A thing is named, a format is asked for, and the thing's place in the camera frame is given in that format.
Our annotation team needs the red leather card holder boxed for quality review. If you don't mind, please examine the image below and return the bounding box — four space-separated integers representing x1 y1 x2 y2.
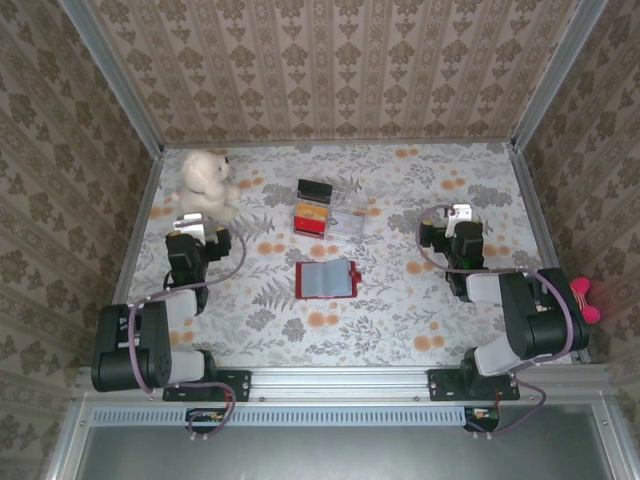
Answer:
294 259 363 301

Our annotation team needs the wide aluminium frame beam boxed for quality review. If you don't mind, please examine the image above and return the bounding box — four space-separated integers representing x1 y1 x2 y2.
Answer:
74 364 614 402

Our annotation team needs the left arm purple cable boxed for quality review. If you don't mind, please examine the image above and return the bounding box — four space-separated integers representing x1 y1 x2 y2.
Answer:
128 223 248 441

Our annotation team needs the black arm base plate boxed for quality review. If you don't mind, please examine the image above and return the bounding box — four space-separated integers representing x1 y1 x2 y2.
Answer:
427 368 521 402
162 368 251 404

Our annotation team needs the white plush teddy bear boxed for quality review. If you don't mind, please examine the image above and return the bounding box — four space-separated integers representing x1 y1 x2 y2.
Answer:
171 148 242 229

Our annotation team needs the clear acrylic card stand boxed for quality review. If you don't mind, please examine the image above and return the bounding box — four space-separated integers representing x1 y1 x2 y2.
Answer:
292 179 372 246

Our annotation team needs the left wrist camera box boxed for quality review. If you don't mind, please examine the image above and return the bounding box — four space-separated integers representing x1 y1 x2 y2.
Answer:
173 212 206 236

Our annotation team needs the slotted grey cable duct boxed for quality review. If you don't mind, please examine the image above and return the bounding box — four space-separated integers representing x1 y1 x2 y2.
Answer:
92 405 501 427

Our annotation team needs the aluminium frame post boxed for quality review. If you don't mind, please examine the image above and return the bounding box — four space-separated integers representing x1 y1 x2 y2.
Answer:
510 0 610 152
58 0 165 157

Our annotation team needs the black connector box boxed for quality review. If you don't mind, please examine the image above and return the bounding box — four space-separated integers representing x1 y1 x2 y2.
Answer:
463 406 502 432
185 407 227 434

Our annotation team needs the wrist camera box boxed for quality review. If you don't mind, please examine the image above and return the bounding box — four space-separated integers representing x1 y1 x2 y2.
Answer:
173 212 206 236
446 203 474 237

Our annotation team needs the pink striped plush doll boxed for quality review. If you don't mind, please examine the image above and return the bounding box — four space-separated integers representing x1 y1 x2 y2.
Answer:
569 277 603 324

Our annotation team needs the grey metal panel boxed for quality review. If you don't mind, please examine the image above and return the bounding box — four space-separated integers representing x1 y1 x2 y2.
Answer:
74 404 617 480

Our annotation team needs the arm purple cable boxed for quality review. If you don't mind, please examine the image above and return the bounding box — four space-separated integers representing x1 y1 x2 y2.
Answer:
128 223 248 441
417 203 576 441

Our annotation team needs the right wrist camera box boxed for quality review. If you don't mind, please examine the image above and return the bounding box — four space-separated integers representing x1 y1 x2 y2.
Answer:
446 203 474 237

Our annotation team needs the gold VIP card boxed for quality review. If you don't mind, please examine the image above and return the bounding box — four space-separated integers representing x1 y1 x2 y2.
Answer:
295 202 330 221

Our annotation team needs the black card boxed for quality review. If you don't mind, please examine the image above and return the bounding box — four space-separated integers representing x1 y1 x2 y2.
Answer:
297 179 334 204

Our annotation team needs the thin aluminium edge rail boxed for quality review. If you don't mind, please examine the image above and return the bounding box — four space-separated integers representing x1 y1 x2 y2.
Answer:
162 139 514 150

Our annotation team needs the aluminium side rail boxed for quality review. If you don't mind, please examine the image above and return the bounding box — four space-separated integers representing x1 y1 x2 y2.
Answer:
94 149 165 366
507 142 592 364

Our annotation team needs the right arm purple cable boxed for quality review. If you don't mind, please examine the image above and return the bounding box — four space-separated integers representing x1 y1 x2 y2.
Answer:
417 203 576 441

